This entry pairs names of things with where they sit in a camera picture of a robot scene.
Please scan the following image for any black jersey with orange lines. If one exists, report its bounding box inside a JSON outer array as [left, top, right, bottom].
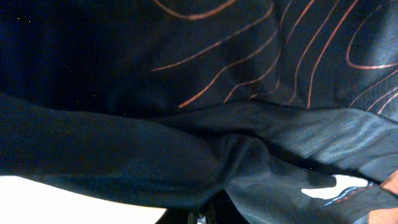
[[1, 0, 397, 223]]

